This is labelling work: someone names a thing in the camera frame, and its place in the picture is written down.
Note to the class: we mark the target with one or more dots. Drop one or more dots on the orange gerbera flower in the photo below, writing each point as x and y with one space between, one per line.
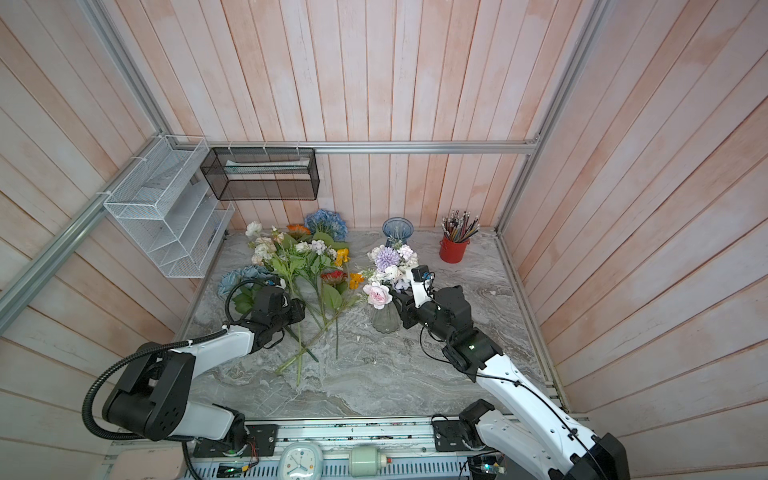
298 231

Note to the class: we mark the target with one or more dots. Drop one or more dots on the pale green cylinder device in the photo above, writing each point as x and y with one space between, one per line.
367 461

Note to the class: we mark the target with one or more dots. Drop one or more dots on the red rose flower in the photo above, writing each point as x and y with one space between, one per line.
334 278

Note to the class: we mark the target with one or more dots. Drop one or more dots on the aluminium wall frame rail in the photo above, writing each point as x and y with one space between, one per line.
33 278

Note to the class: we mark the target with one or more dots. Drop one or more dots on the coloured pencils bundle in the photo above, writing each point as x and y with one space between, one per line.
459 226

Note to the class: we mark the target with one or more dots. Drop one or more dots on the white small-flower green bunch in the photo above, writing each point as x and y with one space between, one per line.
300 263

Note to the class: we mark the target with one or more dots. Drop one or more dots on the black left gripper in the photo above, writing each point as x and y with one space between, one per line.
298 313

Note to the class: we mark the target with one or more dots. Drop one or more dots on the white ranunculus flower stem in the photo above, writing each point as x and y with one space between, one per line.
253 229

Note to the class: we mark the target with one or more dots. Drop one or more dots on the clear ribbed glass vase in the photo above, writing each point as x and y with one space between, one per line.
386 319

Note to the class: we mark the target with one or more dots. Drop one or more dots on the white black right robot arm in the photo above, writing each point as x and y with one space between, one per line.
539 436

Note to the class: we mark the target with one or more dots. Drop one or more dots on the light blue rose bunch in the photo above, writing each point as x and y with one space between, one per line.
239 287

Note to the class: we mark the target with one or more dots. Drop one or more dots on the red pencil bucket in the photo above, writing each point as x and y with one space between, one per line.
452 252

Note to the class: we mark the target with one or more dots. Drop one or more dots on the blue hydrangea flower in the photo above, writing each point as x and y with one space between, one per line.
328 222

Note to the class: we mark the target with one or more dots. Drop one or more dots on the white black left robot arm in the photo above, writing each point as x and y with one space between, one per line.
146 394

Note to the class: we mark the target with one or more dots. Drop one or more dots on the white analog clock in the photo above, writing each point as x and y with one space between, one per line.
301 461

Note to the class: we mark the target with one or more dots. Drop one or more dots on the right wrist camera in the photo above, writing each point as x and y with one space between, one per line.
421 279

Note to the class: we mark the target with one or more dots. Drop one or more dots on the yellow poppy flower stem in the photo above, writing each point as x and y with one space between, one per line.
341 260

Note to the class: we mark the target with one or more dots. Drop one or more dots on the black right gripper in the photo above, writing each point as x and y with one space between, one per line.
408 311

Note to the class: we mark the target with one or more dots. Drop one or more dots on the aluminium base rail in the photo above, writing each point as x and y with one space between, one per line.
419 448

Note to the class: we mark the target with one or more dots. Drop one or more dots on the black mesh wall basket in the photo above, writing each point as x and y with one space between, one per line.
262 173

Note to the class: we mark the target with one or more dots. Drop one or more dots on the white wire mesh shelf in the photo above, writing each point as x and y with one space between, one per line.
168 208

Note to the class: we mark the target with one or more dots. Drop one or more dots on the blue purple glass vase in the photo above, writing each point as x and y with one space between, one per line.
397 231

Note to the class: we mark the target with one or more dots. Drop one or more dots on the pastel mixed flower bouquet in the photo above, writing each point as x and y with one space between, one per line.
390 267

